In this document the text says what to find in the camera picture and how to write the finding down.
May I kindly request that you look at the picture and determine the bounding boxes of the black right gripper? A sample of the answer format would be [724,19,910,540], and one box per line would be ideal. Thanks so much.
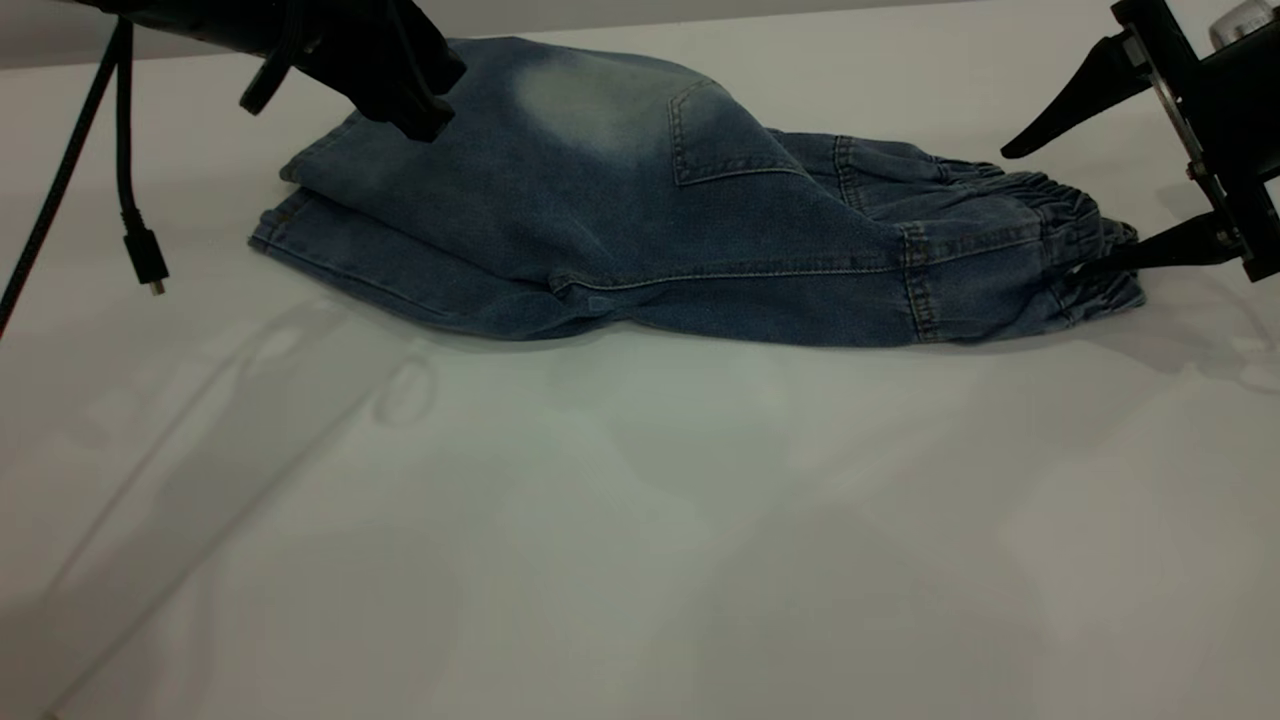
[1000,0,1280,283]

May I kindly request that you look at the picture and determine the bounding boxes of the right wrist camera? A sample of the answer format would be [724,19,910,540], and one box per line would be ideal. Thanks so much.
[1208,0,1279,49]

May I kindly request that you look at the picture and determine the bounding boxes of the blue denim jeans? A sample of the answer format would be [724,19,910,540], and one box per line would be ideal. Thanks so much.
[248,37,1146,349]

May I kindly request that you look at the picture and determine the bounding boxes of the long black cable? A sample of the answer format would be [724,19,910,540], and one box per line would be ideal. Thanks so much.
[0,20,136,337]

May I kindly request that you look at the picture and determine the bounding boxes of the black cable with loose plug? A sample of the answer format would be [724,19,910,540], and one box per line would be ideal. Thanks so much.
[113,20,171,297]

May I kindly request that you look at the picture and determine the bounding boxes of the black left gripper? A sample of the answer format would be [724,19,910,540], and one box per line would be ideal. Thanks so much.
[298,0,467,143]

